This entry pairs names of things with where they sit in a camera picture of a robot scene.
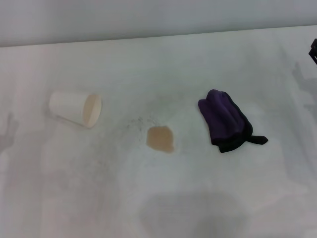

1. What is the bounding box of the white paper cup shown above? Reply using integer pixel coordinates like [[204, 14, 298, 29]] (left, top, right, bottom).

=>
[[49, 90, 103, 129]]

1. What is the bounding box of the purple rag with black edge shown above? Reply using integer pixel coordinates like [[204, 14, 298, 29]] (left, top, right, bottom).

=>
[[198, 89, 269, 154]]

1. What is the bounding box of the brown water stain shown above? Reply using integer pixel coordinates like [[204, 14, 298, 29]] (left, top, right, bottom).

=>
[[146, 125, 175, 155]]

